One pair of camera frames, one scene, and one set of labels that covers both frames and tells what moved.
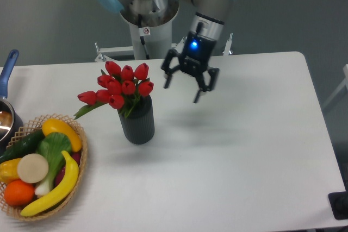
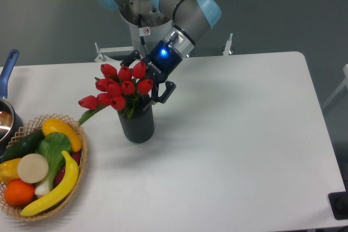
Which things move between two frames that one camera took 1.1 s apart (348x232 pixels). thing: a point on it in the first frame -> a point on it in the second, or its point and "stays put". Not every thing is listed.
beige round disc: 32,168 stays put
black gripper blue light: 198,52 -> 161,61
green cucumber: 27,145 stays put
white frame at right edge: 345,70 stays put
